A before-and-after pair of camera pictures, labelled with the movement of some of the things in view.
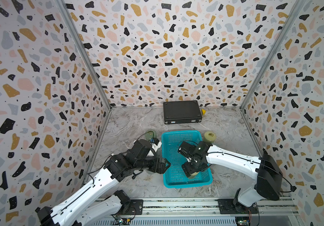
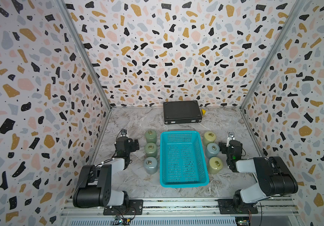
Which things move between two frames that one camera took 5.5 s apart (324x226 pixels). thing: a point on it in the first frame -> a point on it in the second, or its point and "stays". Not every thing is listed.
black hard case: (181, 112) stays
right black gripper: (187, 171) -> (223, 147)
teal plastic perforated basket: (175, 176) stays
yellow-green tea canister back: (209, 136) stays
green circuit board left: (123, 221) stays
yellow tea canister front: (192, 175) -> (215, 165)
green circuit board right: (242, 221) stays
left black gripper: (157, 169) -> (132, 147)
